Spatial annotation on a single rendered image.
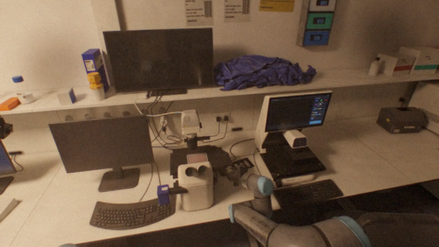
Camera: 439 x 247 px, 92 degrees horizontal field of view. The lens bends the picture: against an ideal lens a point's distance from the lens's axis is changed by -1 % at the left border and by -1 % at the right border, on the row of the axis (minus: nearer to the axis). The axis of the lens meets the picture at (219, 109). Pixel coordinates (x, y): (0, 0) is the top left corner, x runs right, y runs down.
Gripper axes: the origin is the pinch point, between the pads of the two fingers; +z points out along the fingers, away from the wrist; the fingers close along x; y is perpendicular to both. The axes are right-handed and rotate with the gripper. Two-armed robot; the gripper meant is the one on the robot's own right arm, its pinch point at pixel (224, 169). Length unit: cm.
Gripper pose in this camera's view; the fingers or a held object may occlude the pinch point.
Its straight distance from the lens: 146.1
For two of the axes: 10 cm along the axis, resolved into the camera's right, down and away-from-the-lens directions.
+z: -5.7, 0.5, 8.2
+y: 2.7, 9.6, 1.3
